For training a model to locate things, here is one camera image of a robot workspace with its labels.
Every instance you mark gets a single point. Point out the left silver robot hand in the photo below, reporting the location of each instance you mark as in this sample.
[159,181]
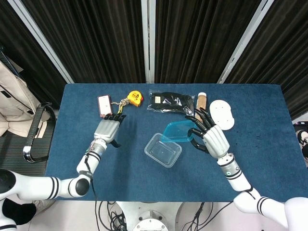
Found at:
[107,130]

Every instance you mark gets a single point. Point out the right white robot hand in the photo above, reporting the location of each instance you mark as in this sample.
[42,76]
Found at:
[216,142]

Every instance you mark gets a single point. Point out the blue container lid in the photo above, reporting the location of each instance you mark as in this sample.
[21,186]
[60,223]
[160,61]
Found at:
[175,132]

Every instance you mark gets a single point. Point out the clear plastic container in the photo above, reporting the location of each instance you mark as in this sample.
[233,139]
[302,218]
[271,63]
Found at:
[163,154]

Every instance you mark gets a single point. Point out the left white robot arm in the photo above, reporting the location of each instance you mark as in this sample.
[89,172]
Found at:
[31,185]

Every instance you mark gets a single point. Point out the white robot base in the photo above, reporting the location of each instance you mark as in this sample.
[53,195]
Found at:
[149,216]

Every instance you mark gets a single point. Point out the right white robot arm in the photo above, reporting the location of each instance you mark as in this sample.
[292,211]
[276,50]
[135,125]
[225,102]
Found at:
[238,180]

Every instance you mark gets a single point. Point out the red box with white face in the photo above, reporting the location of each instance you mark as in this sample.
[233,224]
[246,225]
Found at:
[105,106]

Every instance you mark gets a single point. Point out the white oval board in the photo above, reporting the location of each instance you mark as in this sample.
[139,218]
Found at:
[221,113]

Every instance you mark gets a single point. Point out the yellow tape measure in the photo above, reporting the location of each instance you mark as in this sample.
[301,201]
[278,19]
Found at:
[134,97]

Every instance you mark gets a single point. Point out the bottle of brown liquid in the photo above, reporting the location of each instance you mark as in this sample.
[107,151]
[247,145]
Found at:
[201,102]

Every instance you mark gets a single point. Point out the blue tablecloth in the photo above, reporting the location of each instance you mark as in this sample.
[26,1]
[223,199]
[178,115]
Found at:
[134,183]

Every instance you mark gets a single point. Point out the black gloves in plastic bag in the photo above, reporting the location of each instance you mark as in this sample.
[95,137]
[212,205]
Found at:
[168,102]

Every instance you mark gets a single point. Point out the black office chair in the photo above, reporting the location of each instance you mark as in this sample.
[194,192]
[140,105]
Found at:
[36,125]

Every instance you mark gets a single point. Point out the black and white sneaker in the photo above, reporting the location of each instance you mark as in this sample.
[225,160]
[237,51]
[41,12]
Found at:
[303,137]

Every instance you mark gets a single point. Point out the black curtain panel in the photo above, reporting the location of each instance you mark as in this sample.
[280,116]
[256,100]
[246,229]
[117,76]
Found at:
[96,36]
[288,48]
[192,36]
[24,48]

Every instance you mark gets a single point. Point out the grey shoe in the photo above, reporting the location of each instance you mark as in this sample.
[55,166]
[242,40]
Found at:
[44,204]

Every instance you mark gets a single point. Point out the beige jacket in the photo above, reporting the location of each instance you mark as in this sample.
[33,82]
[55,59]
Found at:
[14,96]

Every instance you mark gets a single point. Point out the white frame post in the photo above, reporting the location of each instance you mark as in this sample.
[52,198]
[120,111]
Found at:
[41,36]
[148,36]
[245,38]

